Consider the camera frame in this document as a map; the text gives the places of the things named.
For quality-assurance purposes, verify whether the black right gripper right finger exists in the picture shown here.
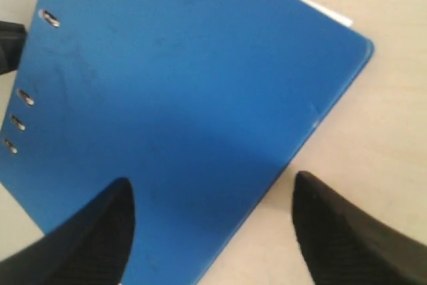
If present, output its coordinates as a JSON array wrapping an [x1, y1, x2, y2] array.
[[292, 171, 426, 284]]

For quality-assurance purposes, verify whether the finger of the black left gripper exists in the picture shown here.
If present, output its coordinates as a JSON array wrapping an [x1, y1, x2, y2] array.
[[1, 21, 26, 75]]

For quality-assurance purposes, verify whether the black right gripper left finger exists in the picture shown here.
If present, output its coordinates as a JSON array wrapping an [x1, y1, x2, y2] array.
[[1, 178, 135, 284]]

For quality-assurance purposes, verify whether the blue ring binder notebook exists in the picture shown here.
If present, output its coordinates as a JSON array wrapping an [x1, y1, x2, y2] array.
[[1, 0, 374, 284]]

